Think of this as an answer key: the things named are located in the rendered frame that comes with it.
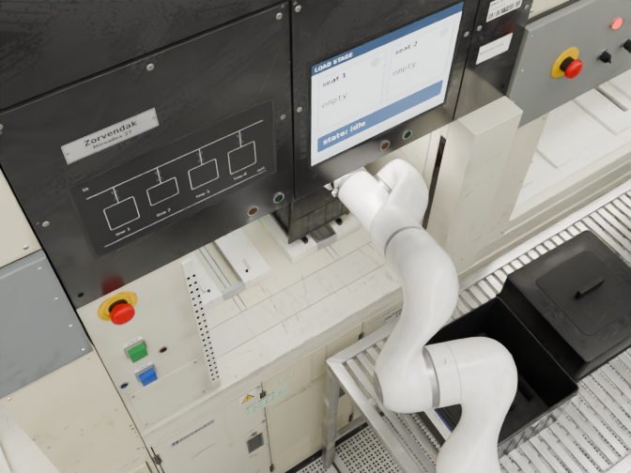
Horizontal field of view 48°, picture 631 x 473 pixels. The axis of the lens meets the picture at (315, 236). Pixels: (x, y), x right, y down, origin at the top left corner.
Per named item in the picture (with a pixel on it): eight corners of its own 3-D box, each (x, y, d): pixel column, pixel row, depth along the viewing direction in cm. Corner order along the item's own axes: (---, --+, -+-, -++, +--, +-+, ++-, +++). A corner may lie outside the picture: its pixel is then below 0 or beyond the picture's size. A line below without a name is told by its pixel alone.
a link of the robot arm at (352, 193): (364, 162, 148) (332, 193, 149) (404, 204, 141) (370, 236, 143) (378, 176, 155) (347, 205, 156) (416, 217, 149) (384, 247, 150)
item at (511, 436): (393, 383, 172) (401, 349, 158) (483, 329, 181) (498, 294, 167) (466, 482, 158) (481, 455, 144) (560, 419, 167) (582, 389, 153)
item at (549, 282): (574, 385, 172) (591, 360, 162) (494, 296, 187) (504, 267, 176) (659, 328, 182) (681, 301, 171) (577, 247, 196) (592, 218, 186)
